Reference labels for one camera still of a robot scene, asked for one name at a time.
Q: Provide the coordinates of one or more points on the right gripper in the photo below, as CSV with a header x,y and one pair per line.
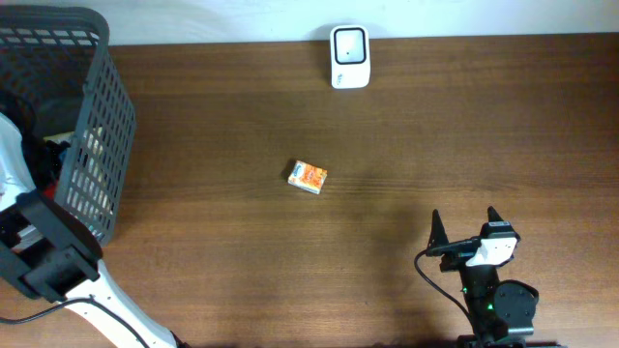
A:
x,y
457,253

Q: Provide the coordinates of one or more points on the orange tissue pack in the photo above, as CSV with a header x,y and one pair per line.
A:
x,y
307,177

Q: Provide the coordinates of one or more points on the cream noodle packet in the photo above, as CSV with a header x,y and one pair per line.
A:
x,y
58,140

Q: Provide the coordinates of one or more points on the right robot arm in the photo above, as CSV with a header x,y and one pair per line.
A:
x,y
500,312

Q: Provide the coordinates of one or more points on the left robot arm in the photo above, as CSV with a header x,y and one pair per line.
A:
x,y
46,253

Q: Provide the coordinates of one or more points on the white barcode scanner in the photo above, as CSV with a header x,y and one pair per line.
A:
x,y
350,57

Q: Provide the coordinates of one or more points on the grey plastic mesh basket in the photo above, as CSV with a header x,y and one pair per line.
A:
x,y
56,65

